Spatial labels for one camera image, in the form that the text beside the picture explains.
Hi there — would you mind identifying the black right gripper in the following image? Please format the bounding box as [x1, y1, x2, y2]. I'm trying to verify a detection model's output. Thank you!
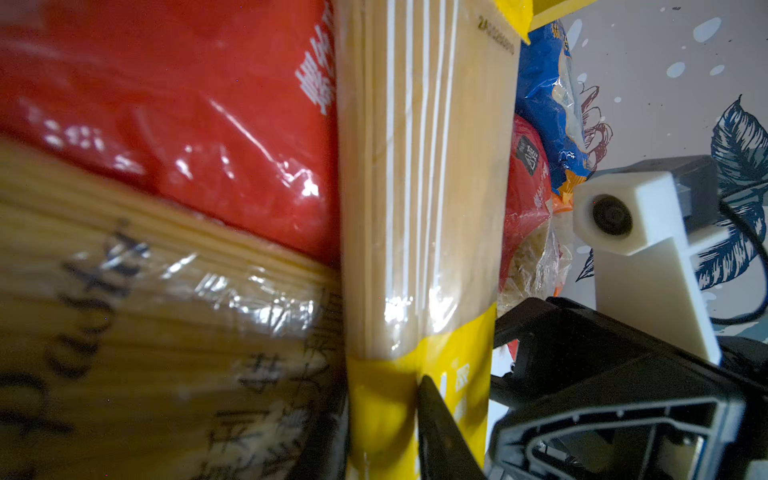
[489, 298, 767, 479]

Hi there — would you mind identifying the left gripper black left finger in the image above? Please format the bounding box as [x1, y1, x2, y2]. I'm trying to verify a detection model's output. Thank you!
[287, 373, 350, 480]

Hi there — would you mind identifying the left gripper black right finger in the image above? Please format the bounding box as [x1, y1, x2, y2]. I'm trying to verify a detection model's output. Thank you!
[417, 375, 485, 480]

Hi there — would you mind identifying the dark blue spaghetti pack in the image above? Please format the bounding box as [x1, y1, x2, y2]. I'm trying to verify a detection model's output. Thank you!
[1, 140, 343, 479]

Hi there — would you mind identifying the blue orecchiette pasta bag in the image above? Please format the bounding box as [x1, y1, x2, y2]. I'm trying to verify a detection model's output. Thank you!
[516, 20, 590, 205]

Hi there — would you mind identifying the yellow wooden shelf unit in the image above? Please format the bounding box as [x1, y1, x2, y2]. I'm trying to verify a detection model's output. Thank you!
[533, 0, 595, 18]

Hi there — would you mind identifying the red fusilli bag right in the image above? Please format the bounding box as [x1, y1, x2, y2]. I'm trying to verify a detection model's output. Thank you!
[497, 115, 572, 317]

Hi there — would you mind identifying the red fusilli bag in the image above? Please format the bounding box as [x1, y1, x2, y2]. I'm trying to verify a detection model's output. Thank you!
[1, 1, 340, 266]
[497, 115, 572, 317]

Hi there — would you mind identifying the red fusilli bag left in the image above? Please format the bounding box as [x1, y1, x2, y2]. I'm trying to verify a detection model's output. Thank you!
[1, 1, 340, 266]

